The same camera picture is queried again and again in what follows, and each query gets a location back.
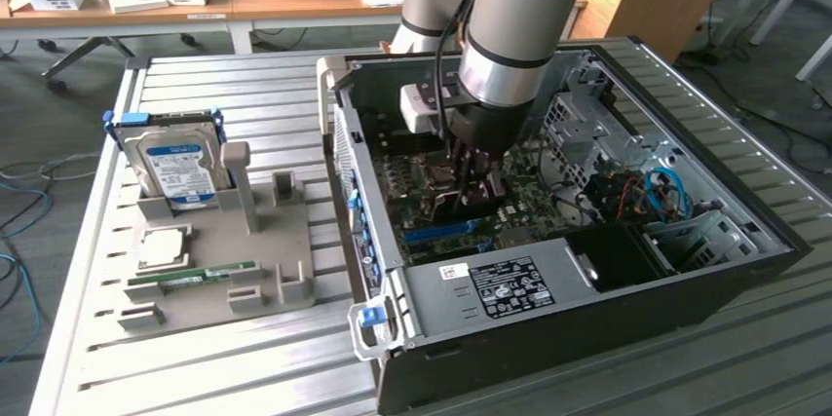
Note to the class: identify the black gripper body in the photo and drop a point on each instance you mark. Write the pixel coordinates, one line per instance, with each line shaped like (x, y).
(490, 131)

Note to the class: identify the black GPU green board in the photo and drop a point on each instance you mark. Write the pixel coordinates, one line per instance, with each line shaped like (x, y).
(468, 212)

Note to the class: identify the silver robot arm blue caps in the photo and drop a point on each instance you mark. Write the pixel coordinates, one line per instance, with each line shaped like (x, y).
(513, 36)

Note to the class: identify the CPU socket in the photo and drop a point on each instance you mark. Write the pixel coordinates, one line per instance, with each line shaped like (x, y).
(432, 172)

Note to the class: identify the green motherboard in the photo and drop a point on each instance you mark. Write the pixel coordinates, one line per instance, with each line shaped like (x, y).
(526, 218)

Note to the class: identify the silver chipset heatsink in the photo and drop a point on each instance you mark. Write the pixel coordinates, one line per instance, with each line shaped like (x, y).
(520, 238)

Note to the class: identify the blue expansion slot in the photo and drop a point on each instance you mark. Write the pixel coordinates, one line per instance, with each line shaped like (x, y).
(441, 232)

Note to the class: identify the perforated metal disk bay cage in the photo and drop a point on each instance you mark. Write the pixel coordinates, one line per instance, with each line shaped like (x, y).
(578, 138)

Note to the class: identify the black power connector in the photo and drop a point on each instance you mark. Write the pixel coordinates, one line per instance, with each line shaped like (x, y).
(601, 197)

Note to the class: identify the grey power supply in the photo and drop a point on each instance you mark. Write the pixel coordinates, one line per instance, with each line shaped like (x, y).
(493, 284)

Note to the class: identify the blue case latch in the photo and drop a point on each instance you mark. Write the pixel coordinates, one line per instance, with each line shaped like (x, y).
(372, 317)

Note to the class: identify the slanted metal disk bay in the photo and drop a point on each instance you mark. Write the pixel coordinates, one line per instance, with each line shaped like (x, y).
(708, 236)

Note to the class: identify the black open PC case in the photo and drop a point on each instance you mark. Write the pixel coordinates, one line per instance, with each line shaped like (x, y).
(520, 367)

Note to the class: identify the wooden desk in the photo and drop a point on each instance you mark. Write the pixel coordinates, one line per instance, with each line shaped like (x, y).
(312, 2)
(97, 19)

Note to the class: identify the grey parts rack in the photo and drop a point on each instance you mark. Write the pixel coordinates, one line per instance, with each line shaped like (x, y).
(214, 245)

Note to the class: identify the hard disk with blue carrier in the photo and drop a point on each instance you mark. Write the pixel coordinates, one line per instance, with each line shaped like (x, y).
(174, 167)

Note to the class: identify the green RAM stick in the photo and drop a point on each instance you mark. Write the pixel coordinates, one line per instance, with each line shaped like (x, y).
(194, 274)

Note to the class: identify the silver CPU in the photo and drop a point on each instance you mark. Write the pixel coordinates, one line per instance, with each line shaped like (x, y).
(162, 248)

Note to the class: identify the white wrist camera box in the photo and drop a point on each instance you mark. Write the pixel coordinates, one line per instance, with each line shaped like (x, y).
(418, 109)

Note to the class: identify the white table frame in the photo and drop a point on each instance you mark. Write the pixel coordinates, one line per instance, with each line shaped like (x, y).
(766, 31)

